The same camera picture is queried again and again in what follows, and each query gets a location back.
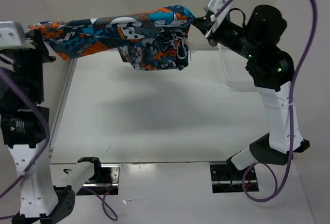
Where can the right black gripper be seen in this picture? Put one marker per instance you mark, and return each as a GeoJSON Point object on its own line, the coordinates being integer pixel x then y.
{"type": "Point", "coordinates": [204, 25]}

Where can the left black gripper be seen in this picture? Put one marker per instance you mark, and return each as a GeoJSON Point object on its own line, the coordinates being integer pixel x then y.
{"type": "Point", "coordinates": [36, 38]}

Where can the colourful patterned shorts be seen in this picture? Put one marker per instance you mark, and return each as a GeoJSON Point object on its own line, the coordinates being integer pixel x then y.
{"type": "Point", "coordinates": [153, 40]}

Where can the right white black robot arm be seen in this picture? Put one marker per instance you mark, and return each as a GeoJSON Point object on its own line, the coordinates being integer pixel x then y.
{"type": "Point", "coordinates": [272, 71]}

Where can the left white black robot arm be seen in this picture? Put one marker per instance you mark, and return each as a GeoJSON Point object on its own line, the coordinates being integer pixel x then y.
{"type": "Point", "coordinates": [26, 132]}

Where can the white plastic mesh basket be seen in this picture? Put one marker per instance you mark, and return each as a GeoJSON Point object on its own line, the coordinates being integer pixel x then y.
{"type": "Point", "coordinates": [235, 74]}

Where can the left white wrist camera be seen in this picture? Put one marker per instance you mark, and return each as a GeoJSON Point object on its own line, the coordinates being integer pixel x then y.
{"type": "Point", "coordinates": [13, 36]}

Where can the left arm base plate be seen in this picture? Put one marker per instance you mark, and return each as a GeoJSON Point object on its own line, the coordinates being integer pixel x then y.
{"type": "Point", "coordinates": [107, 182]}

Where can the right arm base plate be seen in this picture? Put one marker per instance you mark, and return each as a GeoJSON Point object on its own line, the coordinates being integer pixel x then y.
{"type": "Point", "coordinates": [225, 181]}

